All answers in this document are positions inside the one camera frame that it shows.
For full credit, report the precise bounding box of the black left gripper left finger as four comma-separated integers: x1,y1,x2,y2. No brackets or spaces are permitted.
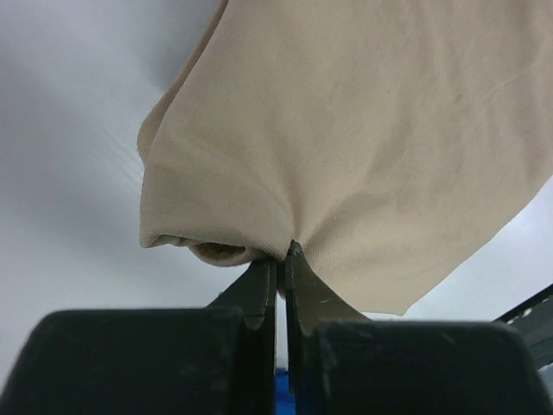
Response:
202,259,277,414

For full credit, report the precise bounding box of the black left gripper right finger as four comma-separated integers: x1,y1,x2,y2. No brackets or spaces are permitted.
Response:
283,240,369,396

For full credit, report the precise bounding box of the beige t shirt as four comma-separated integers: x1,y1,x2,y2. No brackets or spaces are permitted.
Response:
137,1,552,314

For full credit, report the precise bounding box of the folded blue printed t shirt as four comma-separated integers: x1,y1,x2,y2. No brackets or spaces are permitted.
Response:
274,367,296,415

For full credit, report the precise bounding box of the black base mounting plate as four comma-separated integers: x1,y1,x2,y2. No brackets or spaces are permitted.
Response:
496,285,553,368

